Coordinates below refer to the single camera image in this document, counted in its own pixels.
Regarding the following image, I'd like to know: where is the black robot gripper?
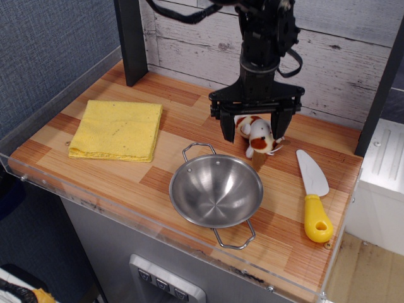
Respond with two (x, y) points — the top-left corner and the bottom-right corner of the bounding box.
(209, 67), (305, 143)

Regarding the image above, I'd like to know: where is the red and white plush toy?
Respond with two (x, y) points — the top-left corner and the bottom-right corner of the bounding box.
(234, 115), (285, 172)

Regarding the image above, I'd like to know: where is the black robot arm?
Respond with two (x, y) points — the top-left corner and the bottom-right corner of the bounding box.
(209, 1), (305, 142)

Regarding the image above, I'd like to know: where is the yellow object bottom left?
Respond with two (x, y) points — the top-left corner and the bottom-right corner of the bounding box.
(32, 288), (56, 303)

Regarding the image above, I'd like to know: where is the yellow folded cloth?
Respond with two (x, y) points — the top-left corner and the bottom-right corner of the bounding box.
(68, 100), (163, 163)

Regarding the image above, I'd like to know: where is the white side cabinet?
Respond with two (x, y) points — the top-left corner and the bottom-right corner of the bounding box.
(345, 119), (403, 255)

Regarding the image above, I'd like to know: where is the silver dispenser button panel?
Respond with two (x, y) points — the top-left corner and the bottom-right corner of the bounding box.
(129, 254), (206, 302)

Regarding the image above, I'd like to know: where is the stainless steel handled bowl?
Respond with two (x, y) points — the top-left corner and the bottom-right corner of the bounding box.
(169, 142), (264, 250)

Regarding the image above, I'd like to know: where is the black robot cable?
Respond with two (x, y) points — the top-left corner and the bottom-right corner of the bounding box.
(145, 0), (304, 79)

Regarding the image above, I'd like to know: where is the black right frame post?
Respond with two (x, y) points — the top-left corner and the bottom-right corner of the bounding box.
(358, 0), (404, 157)

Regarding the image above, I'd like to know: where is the black frame post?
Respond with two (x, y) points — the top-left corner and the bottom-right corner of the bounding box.
(114, 0), (148, 86)
(358, 0), (404, 157)

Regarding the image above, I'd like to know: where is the white knife yellow handle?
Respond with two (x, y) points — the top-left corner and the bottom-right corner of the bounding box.
(296, 150), (333, 243)

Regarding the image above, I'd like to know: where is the black left frame post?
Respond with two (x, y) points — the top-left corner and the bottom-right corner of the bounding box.
(114, 0), (148, 86)

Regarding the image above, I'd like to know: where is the clear acrylic guard rail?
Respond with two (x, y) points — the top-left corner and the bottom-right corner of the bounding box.
(1, 50), (362, 302)

